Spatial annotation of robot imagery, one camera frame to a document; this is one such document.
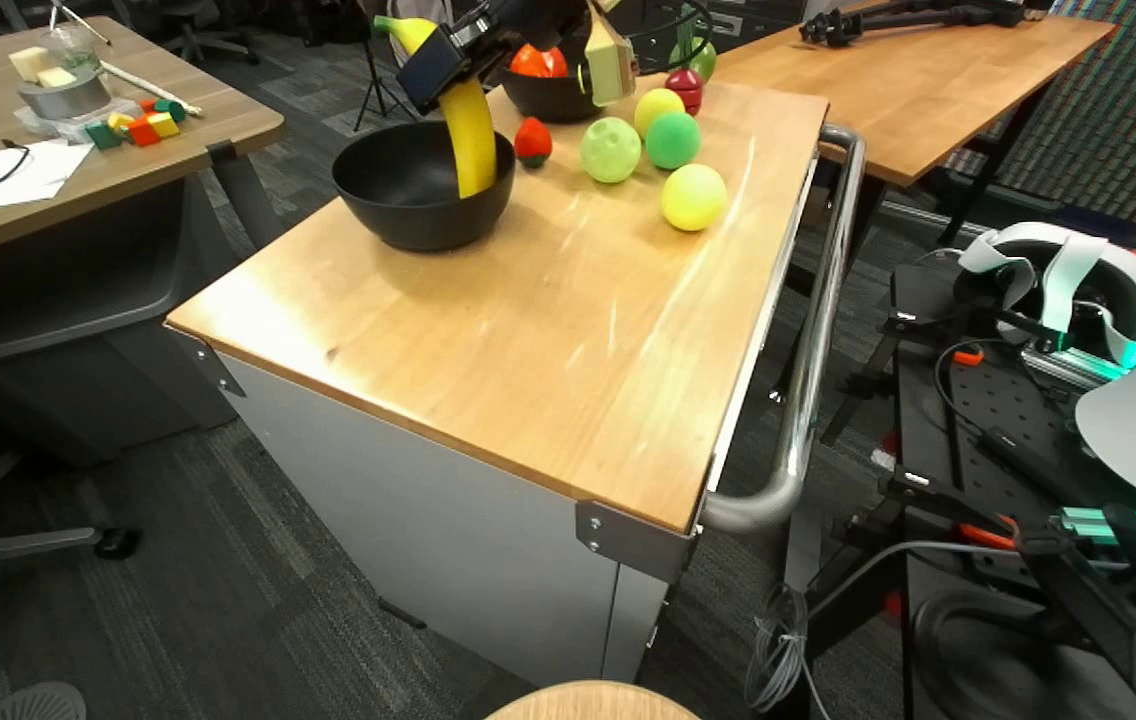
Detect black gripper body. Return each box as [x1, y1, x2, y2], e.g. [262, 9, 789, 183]
[394, 0, 554, 113]

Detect red orange bell pepper toy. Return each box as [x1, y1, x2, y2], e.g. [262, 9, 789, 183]
[507, 42, 570, 78]

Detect yellow banana toy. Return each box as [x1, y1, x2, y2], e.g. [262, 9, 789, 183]
[370, 17, 494, 198]

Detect small red tomato toy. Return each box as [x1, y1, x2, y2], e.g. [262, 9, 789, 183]
[511, 115, 553, 167]

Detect light green bumpy ball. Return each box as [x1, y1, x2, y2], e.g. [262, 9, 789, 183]
[579, 115, 644, 183]

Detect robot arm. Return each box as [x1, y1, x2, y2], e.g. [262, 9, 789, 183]
[380, 0, 634, 108]

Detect far black bowl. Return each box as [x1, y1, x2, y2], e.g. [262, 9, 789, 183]
[502, 68, 599, 124]

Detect black bowl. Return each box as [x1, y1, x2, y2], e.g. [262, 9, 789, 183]
[502, 68, 599, 124]
[331, 121, 514, 250]

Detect near black bowl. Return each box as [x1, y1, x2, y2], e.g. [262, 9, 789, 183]
[331, 121, 514, 250]

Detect yellow ball behind green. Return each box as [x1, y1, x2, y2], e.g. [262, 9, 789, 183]
[633, 86, 685, 134]

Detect green foam ball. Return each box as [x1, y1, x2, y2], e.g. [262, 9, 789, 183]
[644, 113, 700, 172]

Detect red radish toy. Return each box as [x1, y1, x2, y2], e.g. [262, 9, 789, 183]
[662, 42, 703, 115]

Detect coloured toy blocks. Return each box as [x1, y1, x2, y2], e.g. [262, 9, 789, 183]
[81, 97, 187, 149]

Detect clear plastic container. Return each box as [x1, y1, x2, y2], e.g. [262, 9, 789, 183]
[9, 25, 109, 121]

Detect far wooden desk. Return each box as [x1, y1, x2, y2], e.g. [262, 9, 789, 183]
[716, 17, 1110, 187]

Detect wooden desk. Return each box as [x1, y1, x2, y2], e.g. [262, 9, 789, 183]
[716, 17, 1110, 187]
[0, 10, 288, 464]

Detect white paper sheet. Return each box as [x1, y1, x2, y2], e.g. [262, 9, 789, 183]
[0, 138, 93, 207]

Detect left wooden desk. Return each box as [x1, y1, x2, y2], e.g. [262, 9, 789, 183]
[0, 10, 288, 464]

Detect white cart cabinet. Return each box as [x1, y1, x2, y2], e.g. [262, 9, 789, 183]
[199, 343, 688, 679]

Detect round wooden stool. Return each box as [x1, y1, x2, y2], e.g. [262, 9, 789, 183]
[484, 679, 694, 720]

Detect white VR headset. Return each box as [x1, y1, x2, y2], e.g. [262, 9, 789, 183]
[954, 220, 1136, 385]

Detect yellow ball near handle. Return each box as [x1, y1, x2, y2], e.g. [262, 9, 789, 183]
[661, 163, 727, 233]

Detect steel cart handle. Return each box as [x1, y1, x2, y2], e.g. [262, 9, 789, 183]
[703, 127, 863, 534]

